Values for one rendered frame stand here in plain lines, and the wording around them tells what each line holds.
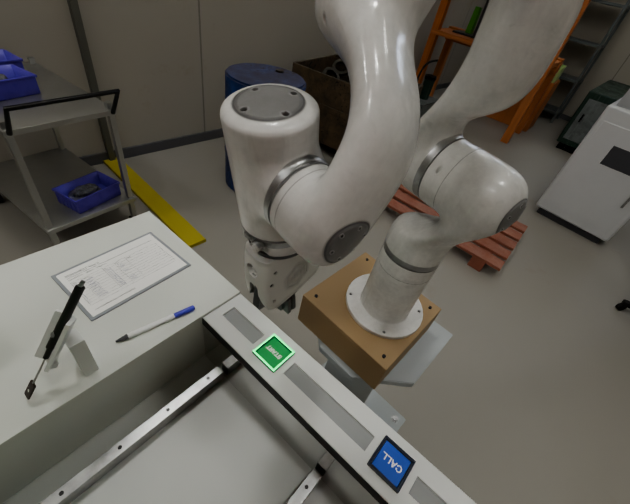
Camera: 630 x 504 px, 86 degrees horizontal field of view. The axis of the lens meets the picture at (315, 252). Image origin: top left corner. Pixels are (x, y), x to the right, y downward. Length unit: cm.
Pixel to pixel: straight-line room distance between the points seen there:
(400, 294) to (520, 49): 45
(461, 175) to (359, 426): 43
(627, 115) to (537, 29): 313
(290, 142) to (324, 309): 56
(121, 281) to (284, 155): 56
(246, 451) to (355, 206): 57
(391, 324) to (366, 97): 62
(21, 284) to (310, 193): 67
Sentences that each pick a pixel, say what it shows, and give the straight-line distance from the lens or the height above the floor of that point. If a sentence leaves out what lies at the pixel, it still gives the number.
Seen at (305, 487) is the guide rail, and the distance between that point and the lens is 70.
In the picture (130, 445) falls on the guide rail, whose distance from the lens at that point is 73.
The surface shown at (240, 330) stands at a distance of 69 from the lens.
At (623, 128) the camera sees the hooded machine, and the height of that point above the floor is 90.
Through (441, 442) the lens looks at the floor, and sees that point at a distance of 182.
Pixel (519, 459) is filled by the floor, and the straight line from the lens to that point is 200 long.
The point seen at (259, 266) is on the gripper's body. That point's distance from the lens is 39.
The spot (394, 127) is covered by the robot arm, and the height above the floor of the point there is 144.
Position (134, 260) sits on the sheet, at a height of 97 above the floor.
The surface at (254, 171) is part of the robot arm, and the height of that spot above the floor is 138.
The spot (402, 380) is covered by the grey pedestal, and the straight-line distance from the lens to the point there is 87.
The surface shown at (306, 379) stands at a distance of 65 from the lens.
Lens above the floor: 152
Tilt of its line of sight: 41 degrees down
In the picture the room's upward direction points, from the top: 13 degrees clockwise
